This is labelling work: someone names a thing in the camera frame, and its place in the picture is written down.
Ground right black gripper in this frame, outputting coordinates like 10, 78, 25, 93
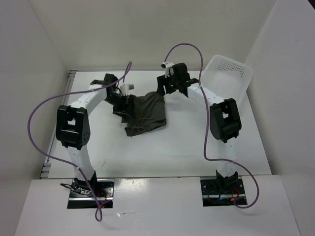
156, 71, 180, 96

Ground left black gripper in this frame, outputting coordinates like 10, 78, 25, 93
103, 92, 135, 119

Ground olive green shorts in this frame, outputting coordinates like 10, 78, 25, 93
113, 91, 166, 137

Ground white plastic basket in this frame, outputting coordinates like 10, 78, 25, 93
201, 55, 254, 106

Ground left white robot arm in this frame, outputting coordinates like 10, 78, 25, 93
56, 74, 134, 197

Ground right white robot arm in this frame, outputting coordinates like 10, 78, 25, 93
157, 61, 242, 193

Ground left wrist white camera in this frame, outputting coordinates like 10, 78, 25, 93
120, 83, 134, 96

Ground wrist white camera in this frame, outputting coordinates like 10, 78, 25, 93
161, 61, 175, 78
120, 83, 134, 96

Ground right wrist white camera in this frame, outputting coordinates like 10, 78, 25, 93
161, 61, 175, 78

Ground aluminium table edge rail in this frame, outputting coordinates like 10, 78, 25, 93
39, 70, 77, 179

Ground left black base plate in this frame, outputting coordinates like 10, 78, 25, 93
61, 178, 114, 209

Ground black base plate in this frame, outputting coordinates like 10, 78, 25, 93
61, 178, 114, 209
200, 177, 247, 207

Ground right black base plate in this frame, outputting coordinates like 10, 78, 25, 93
200, 177, 247, 207

